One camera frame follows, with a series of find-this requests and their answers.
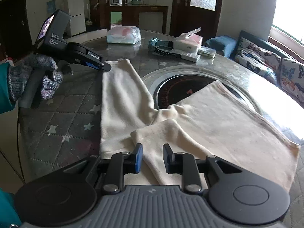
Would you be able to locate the blue wall sticker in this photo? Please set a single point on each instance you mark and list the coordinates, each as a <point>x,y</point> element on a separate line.
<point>51,5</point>

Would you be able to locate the green printed packet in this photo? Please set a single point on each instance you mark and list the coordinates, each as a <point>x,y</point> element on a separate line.
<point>206,52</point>

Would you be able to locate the white refrigerator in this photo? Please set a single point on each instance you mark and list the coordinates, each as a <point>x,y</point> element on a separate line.
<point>76,9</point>

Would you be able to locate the person's teal jacket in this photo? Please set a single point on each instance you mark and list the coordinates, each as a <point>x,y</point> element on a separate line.
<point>7,209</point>

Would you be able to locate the teal plastic gadget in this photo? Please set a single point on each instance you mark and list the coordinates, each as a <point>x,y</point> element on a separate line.
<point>154,43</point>

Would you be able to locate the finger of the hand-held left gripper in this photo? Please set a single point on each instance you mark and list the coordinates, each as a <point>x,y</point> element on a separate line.
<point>91,65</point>

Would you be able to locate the clear bag of pink packets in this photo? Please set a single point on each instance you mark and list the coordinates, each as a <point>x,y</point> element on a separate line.
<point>123,36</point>

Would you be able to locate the butterfly print pillow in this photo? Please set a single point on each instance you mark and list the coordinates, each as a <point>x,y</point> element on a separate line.
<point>256,61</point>
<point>293,78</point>

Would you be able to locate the cream fleece garment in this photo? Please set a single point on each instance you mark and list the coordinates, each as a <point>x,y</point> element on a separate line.
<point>225,123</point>

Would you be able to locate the pink tissue packet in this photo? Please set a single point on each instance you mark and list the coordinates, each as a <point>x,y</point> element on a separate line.
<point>190,41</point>

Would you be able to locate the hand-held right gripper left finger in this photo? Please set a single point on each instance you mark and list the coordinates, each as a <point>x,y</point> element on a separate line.
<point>139,158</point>

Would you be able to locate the blue sofa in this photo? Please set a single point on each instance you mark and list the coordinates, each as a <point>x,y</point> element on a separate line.
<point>220,44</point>

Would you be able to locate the black round induction cooker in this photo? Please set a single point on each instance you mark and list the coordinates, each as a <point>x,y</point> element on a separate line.
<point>171,92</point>

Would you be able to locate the person's left hand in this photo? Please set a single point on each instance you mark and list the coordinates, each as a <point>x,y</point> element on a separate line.
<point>19,76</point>

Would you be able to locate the window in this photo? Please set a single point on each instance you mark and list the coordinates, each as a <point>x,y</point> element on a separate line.
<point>289,9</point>

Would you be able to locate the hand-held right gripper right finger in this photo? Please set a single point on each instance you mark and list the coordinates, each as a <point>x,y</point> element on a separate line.
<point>167,159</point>

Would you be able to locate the microwave oven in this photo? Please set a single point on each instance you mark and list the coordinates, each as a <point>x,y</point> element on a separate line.
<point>116,1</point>

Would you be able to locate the white cardboard box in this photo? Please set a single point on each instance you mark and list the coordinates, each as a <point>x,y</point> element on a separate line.
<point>190,57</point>

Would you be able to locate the dark door with frosted glass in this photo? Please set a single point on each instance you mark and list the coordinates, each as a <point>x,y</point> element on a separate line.
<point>180,16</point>

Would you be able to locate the dark plain door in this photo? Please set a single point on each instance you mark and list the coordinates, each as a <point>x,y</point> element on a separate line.
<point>11,23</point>

